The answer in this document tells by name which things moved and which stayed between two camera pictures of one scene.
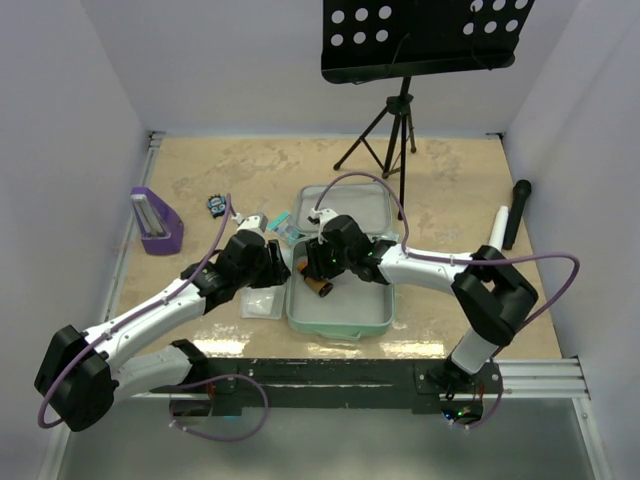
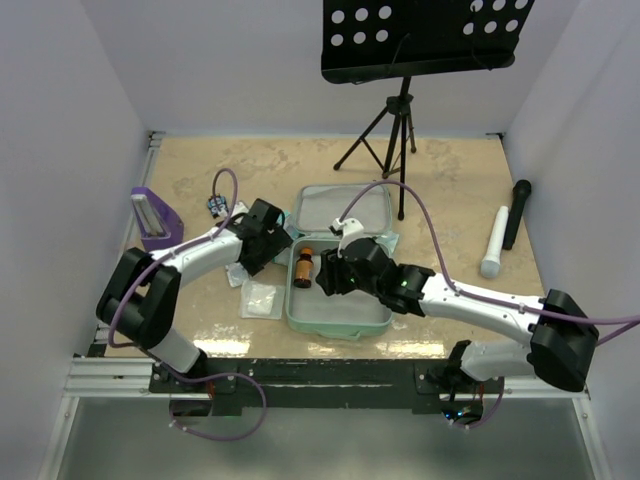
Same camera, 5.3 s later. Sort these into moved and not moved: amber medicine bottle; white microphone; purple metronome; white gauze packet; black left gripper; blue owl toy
Moved: black left gripper; amber medicine bottle
Not moved: white gauze packet; blue owl toy; purple metronome; white microphone
